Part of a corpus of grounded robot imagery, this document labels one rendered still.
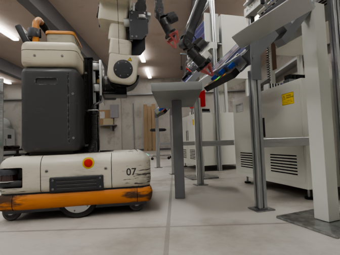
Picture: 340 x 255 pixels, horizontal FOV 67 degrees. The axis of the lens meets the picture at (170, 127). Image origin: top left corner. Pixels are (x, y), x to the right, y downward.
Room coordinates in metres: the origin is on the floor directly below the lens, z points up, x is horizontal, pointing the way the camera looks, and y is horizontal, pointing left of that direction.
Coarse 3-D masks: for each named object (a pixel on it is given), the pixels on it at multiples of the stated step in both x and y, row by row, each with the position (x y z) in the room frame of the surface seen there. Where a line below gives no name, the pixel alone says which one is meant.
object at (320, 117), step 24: (312, 24) 0.95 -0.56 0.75; (312, 48) 0.95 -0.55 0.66; (312, 72) 0.96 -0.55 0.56; (312, 96) 0.97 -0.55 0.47; (312, 120) 0.97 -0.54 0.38; (312, 144) 0.98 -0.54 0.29; (312, 168) 0.99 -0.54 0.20; (336, 192) 0.96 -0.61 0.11; (288, 216) 1.03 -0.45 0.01; (312, 216) 1.02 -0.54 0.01; (336, 216) 0.95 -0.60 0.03
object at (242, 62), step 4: (236, 56) 1.24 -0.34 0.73; (240, 56) 1.21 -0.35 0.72; (232, 60) 1.28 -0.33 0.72; (236, 60) 1.26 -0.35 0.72; (240, 60) 1.23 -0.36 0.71; (244, 60) 1.21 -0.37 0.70; (224, 64) 1.36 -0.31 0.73; (228, 64) 1.33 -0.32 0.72; (236, 64) 1.28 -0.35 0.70; (240, 64) 1.26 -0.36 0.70; (244, 64) 1.24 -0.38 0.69; (220, 68) 1.42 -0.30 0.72; (224, 68) 1.39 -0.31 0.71; (228, 68) 1.36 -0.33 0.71; (240, 68) 1.28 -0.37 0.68; (216, 72) 1.48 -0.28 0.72; (224, 72) 1.42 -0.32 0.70; (208, 76) 1.58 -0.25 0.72; (200, 80) 1.70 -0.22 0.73; (204, 80) 1.66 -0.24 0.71; (208, 80) 1.62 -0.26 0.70; (204, 84) 1.70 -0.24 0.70
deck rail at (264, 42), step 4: (272, 32) 1.23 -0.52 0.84; (276, 32) 1.24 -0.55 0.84; (264, 36) 1.22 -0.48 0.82; (268, 36) 1.22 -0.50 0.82; (272, 36) 1.23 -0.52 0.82; (276, 36) 1.24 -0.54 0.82; (260, 40) 1.21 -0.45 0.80; (264, 40) 1.22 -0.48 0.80; (268, 40) 1.22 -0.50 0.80; (272, 40) 1.23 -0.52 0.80; (260, 44) 1.21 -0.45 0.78; (264, 44) 1.22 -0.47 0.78; (268, 44) 1.22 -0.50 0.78; (260, 48) 1.21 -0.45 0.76; (264, 48) 1.22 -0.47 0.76; (248, 52) 1.19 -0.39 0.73; (260, 52) 1.21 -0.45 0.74; (244, 56) 1.19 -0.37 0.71; (248, 56) 1.19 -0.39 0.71; (248, 60) 1.19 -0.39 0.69; (248, 64) 1.21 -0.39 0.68
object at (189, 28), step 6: (198, 0) 1.39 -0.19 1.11; (204, 0) 1.40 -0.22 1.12; (198, 6) 1.40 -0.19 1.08; (204, 6) 1.41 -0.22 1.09; (192, 12) 1.41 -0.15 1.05; (198, 12) 1.41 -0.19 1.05; (192, 18) 1.40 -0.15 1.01; (198, 18) 1.41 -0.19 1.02; (192, 24) 1.41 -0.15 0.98; (186, 30) 1.40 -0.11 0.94; (192, 30) 1.41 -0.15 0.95; (186, 36) 1.41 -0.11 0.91; (192, 36) 1.42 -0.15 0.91; (180, 42) 1.43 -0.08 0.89; (180, 48) 1.47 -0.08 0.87
